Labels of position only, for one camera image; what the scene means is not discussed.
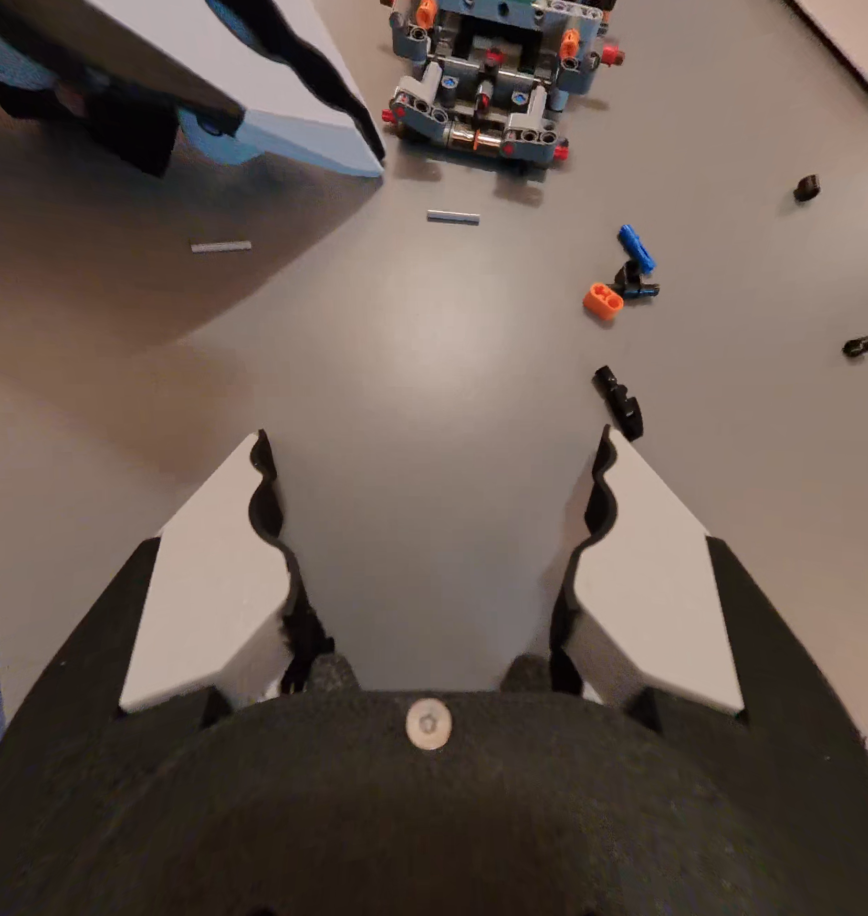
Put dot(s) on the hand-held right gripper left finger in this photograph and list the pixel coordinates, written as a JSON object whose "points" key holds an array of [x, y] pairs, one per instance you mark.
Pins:
{"points": [[212, 572]]}

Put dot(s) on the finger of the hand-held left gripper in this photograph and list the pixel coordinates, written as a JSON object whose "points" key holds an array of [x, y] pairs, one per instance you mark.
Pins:
{"points": [[301, 18], [212, 64]]}

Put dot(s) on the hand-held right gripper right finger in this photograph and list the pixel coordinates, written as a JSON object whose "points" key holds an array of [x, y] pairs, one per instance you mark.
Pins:
{"points": [[655, 587]]}

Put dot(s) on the small grey lego assembly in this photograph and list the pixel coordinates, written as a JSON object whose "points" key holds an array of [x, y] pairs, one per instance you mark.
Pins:
{"points": [[477, 93]]}

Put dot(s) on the light grey lego axle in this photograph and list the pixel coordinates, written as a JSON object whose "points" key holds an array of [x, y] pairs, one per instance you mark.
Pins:
{"points": [[221, 247], [453, 217]]}

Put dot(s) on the long black lego piece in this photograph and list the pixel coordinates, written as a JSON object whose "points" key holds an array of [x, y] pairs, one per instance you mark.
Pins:
{"points": [[620, 404]]}

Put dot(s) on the orange lego connector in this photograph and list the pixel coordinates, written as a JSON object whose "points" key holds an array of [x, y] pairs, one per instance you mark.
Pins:
{"points": [[603, 299]]}

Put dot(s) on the black lego pin connector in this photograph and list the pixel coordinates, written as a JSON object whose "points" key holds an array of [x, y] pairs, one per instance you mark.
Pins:
{"points": [[634, 285]]}

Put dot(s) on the small black lego piece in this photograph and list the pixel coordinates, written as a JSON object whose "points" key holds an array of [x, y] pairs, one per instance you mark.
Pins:
{"points": [[807, 187], [860, 346]]}

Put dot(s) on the blue lego pin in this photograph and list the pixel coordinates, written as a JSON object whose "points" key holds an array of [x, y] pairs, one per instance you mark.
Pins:
{"points": [[638, 247]]}

